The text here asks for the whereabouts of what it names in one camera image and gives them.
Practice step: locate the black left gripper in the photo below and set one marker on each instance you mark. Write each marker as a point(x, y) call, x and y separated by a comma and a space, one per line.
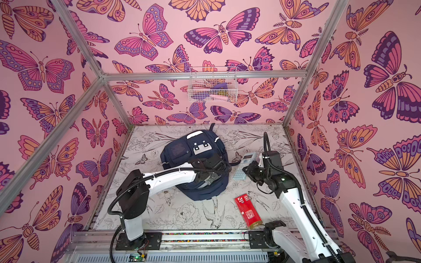
point(215, 177)

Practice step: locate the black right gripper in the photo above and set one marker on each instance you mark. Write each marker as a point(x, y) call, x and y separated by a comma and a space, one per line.
point(253, 170)

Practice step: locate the navy blue backpack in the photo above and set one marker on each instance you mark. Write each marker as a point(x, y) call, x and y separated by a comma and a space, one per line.
point(198, 144)

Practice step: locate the grey scientific calculator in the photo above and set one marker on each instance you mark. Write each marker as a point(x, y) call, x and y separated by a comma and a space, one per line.
point(246, 160)

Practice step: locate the red pencil case package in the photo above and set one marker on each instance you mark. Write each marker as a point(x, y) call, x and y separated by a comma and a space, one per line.
point(248, 211)

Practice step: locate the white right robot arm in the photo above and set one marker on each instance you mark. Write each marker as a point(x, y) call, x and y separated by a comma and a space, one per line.
point(315, 245)

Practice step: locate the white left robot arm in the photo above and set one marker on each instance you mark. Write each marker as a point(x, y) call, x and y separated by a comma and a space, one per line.
point(132, 197)

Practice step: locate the pink item in basket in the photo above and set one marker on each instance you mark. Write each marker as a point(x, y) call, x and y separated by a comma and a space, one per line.
point(215, 97)

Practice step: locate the purple item in basket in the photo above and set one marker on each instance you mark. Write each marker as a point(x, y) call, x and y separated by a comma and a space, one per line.
point(220, 86)

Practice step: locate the green circuit board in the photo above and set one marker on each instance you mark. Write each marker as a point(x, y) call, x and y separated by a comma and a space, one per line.
point(137, 258)

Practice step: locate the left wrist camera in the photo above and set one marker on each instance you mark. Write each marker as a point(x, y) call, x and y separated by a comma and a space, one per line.
point(214, 162)

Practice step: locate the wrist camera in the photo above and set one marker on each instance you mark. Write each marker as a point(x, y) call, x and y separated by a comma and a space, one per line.
point(272, 157)
point(214, 162)

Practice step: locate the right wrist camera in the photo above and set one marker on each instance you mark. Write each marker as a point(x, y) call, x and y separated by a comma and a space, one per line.
point(272, 157)

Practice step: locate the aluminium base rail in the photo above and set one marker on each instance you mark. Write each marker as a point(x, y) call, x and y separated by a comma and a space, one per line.
point(205, 246)

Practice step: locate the white wire wall basket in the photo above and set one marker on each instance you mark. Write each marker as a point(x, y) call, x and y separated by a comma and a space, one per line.
point(213, 83)

